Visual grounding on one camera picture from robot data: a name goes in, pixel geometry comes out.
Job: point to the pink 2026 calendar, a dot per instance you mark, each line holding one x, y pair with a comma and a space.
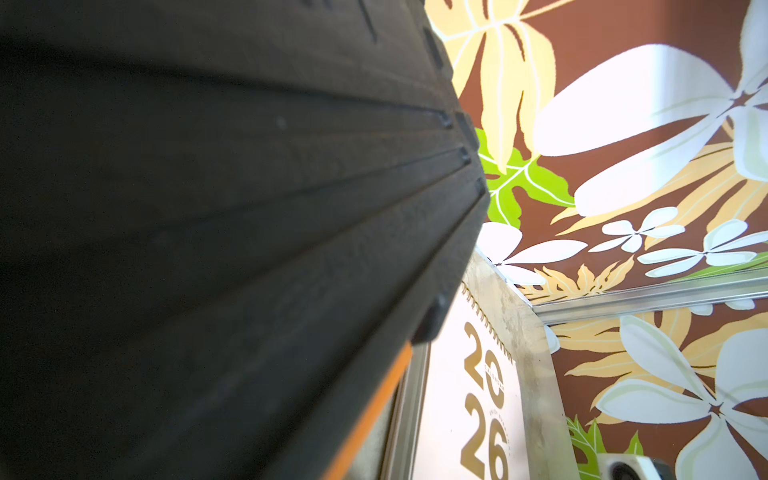
471, 424

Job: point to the black case orange latch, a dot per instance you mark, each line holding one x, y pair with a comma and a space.
222, 223

